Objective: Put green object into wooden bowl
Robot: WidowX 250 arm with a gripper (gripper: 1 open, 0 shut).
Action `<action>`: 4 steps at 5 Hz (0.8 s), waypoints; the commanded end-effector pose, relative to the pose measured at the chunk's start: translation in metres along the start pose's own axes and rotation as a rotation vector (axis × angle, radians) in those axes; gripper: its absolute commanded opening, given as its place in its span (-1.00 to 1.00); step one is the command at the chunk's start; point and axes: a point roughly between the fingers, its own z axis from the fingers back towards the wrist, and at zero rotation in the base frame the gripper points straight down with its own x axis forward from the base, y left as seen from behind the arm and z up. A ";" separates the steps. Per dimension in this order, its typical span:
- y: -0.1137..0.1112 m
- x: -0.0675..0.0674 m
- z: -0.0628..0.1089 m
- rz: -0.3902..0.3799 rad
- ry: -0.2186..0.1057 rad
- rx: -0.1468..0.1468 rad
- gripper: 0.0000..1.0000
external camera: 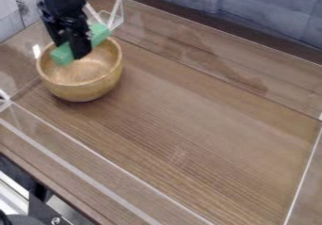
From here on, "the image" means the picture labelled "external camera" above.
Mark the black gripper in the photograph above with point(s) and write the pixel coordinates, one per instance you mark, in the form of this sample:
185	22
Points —
66	22

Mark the green rectangular block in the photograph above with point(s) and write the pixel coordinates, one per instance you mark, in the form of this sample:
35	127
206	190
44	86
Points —
62	53

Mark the wooden bowl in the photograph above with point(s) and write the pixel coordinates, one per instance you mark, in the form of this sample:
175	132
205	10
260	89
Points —
89	78

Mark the clear acrylic corner bracket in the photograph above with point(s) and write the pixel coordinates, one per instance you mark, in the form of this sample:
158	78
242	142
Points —
110	18

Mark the clear acrylic enclosure wall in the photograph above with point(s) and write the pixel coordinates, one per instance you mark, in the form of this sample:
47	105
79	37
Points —
161	156

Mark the black metal clamp bracket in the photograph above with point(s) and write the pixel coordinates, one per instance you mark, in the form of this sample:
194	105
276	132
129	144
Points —
51	210

